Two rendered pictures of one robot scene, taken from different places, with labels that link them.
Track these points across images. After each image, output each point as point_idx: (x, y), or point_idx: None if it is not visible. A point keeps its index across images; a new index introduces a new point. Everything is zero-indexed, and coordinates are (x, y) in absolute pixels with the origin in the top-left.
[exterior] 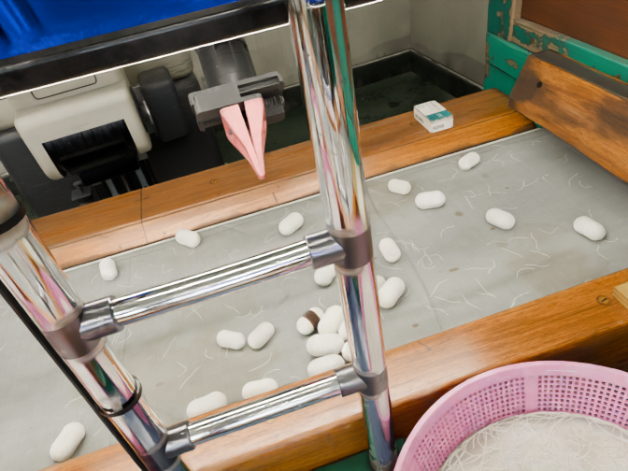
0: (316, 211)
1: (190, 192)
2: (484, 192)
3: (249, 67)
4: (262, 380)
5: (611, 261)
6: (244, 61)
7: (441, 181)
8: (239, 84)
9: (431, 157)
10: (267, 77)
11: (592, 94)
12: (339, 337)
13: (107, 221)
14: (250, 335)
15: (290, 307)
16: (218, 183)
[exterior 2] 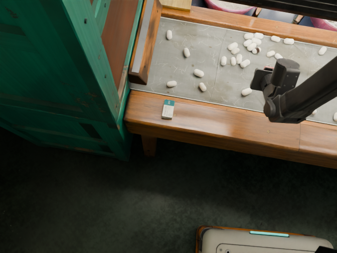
0: (233, 97)
1: (279, 129)
2: (177, 69)
3: (266, 79)
4: (275, 38)
5: (172, 26)
6: (268, 79)
7: (185, 83)
8: (272, 71)
9: (179, 98)
10: (261, 69)
11: (147, 40)
12: (253, 38)
13: (314, 132)
14: (274, 52)
15: (259, 60)
16: (267, 128)
